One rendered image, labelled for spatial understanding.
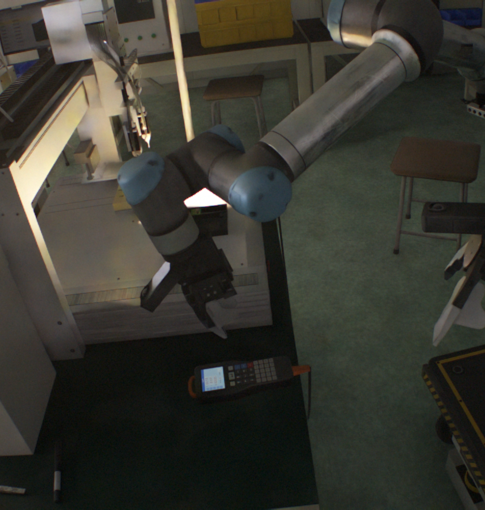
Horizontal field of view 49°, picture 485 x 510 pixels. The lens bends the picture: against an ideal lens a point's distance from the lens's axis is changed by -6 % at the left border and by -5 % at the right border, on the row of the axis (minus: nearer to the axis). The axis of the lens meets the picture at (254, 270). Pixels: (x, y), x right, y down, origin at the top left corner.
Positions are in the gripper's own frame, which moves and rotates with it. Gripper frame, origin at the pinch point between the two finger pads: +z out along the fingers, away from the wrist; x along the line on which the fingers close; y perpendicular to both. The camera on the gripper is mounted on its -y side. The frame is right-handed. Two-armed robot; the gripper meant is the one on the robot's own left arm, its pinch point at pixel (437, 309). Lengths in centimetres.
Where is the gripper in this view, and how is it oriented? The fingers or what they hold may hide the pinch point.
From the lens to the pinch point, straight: 82.3
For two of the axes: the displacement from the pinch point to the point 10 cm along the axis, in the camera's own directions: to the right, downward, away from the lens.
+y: 8.8, 4.6, -0.9
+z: -3.0, 7.0, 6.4
